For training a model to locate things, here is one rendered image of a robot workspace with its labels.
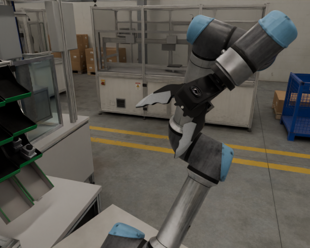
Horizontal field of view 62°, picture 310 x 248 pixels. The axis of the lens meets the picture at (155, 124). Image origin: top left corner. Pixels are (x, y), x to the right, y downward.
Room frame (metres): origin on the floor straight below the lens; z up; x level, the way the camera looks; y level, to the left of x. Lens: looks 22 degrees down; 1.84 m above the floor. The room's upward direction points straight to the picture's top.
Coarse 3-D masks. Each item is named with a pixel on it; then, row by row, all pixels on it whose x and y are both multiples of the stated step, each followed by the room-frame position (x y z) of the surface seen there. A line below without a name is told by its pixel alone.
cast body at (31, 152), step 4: (28, 144) 1.14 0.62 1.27; (20, 148) 1.15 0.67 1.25; (24, 148) 1.11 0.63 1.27; (28, 148) 1.11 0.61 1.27; (32, 148) 1.13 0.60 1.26; (20, 152) 1.12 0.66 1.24; (24, 152) 1.11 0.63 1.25; (28, 152) 1.10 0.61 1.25; (32, 152) 1.12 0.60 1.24; (24, 156) 1.11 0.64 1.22; (28, 156) 1.10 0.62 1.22; (32, 156) 1.11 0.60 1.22
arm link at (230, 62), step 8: (224, 56) 0.54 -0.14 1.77; (232, 56) 0.52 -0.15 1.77; (224, 64) 0.52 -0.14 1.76; (232, 64) 0.52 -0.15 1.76; (240, 64) 0.51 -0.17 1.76; (224, 72) 0.52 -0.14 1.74; (232, 72) 0.51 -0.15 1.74; (240, 72) 0.51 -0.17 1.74; (248, 72) 0.52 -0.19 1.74; (232, 80) 0.52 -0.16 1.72; (240, 80) 0.52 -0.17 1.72
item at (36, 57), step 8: (24, 56) 2.43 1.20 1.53; (32, 56) 2.41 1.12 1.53; (40, 56) 2.39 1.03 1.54; (48, 56) 2.31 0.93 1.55; (16, 64) 1.96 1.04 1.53; (56, 80) 2.37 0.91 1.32; (56, 88) 2.35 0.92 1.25; (56, 96) 2.36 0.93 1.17; (56, 128) 2.28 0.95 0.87; (40, 136) 2.06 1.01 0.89; (32, 144) 1.96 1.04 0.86
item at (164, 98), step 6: (150, 96) 0.56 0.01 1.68; (156, 96) 0.56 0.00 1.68; (162, 96) 0.55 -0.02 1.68; (168, 96) 0.55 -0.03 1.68; (174, 96) 0.57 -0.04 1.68; (144, 102) 0.56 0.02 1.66; (150, 102) 0.56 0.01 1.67; (156, 102) 0.55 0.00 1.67; (162, 102) 0.55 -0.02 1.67; (168, 102) 0.55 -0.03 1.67
